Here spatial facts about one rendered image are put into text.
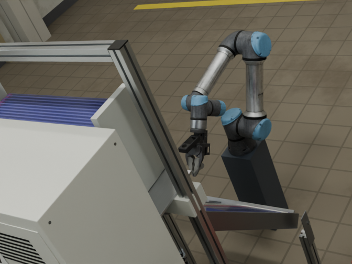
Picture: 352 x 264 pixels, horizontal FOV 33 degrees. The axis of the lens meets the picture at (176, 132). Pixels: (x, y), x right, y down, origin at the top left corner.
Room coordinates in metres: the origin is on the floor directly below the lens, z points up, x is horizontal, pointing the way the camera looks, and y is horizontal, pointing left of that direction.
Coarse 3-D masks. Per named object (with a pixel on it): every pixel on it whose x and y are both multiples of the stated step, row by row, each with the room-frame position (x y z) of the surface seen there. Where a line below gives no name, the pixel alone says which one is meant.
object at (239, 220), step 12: (216, 216) 1.44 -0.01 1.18; (228, 216) 1.47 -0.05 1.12; (240, 216) 1.51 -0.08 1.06; (252, 216) 1.55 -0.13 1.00; (264, 216) 1.60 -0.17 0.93; (276, 216) 1.65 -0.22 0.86; (288, 216) 1.70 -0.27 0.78; (216, 228) 1.42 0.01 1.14; (228, 228) 1.46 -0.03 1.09; (240, 228) 1.50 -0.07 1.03; (252, 228) 1.54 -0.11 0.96; (264, 228) 1.58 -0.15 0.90; (276, 228) 1.63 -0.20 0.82; (288, 228) 1.68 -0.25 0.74
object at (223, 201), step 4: (208, 196) 2.06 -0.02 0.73; (208, 200) 2.05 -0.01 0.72; (212, 200) 2.04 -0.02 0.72; (216, 200) 2.02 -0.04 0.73; (220, 200) 2.01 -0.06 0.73; (224, 200) 2.00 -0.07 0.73; (228, 200) 1.98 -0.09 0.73; (232, 200) 1.97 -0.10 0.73; (236, 204) 1.95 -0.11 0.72; (240, 204) 1.93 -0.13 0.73; (244, 204) 1.92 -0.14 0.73; (248, 204) 1.91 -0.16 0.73; (252, 204) 1.90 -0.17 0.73; (256, 204) 1.89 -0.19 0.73; (272, 208) 1.83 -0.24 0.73; (276, 208) 1.82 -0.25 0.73; (280, 208) 1.81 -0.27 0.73; (284, 208) 1.79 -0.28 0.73; (292, 212) 1.76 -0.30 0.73
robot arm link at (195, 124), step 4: (192, 120) 2.22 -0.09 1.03; (196, 120) 2.21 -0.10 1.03; (200, 120) 2.21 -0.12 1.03; (204, 120) 2.21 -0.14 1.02; (192, 124) 2.22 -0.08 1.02; (196, 124) 2.20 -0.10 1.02; (200, 124) 2.20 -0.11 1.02; (204, 124) 2.20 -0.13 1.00; (192, 128) 2.21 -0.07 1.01; (196, 128) 2.19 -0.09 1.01; (200, 128) 2.19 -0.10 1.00; (204, 128) 2.20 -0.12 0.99
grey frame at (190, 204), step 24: (120, 48) 1.33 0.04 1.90; (120, 72) 1.35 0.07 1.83; (144, 96) 1.34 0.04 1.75; (144, 120) 1.35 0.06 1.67; (168, 144) 1.34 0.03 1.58; (168, 168) 1.35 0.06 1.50; (192, 192) 1.35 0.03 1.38; (168, 216) 2.22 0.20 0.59; (192, 216) 1.33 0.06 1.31; (216, 240) 1.35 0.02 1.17
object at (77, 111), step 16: (16, 96) 1.85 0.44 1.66; (32, 96) 1.80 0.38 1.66; (48, 96) 1.75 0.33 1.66; (64, 96) 1.70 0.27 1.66; (0, 112) 1.79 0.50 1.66; (16, 112) 1.74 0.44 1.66; (32, 112) 1.69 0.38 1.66; (48, 112) 1.65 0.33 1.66; (64, 112) 1.60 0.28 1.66; (80, 112) 1.57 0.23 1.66
